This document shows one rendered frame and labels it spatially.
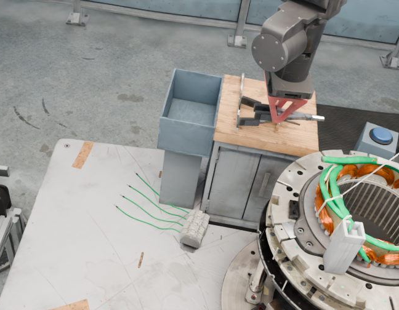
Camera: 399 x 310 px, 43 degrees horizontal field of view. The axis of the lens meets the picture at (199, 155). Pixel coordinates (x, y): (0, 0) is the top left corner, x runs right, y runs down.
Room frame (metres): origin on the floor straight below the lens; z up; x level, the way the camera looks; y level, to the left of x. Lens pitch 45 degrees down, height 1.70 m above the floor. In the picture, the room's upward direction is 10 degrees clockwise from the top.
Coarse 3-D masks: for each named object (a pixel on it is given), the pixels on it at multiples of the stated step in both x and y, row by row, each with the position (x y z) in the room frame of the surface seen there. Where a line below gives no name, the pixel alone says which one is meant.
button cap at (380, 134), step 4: (376, 128) 0.83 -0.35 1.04; (380, 128) 0.83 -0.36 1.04; (372, 132) 0.82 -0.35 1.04; (376, 132) 0.82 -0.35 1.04; (380, 132) 0.82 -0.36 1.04; (384, 132) 0.82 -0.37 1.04; (388, 132) 0.82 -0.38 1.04; (376, 136) 0.81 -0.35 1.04; (380, 136) 0.81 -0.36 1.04; (384, 136) 0.81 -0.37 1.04; (388, 136) 0.81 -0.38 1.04; (380, 140) 0.80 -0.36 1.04; (384, 140) 0.80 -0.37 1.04; (388, 140) 0.80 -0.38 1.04
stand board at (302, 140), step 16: (224, 80) 0.87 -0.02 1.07; (240, 80) 0.88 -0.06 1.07; (256, 80) 0.89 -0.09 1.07; (224, 96) 0.82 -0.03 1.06; (256, 96) 0.84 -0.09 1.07; (224, 112) 0.77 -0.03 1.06; (240, 112) 0.78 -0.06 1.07; (304, 112) 0.82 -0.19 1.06; (224, 128) 0.72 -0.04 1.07; (240, 128) 0.73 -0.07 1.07; (256, 128) 0.74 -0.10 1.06; (272, 128) 0.75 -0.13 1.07; (288, 128) 0.76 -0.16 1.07; (304, 128) 0.76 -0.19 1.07; (240, 144) 0.71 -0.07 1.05; (256, 144) 0.71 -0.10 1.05; (272, 144) 0.71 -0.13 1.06; (288, 144) 0.71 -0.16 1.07; (304, 144) 0.72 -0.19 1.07
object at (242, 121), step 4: (240, 120) 0.72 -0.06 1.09; (244, 120) 0.72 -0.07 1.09; (248, 120) 0.72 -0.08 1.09; (252, 120) 0.73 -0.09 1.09; (256, 120) 0.73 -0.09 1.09; (240, 124) 0.72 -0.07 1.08; (244, 124) 0.72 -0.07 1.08; (248, 124) 0.72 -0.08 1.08; (252, 124) 0.73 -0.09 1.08; (256, 124) 0.73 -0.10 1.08
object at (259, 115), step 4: (256, 112) 0.68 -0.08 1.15; (260, 112) 0.68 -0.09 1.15; (264, 112) 0.68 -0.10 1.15; (268, 112) 0.68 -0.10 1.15; (256, 116) 0.67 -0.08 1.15; (260, 116) 0.68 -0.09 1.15; (264, 116) 0.68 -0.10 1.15; (268, 116) 0.68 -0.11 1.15; (260, 120) 0.68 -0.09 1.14; (264, 120) 0.68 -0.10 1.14; (268, 120) 0.68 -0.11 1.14
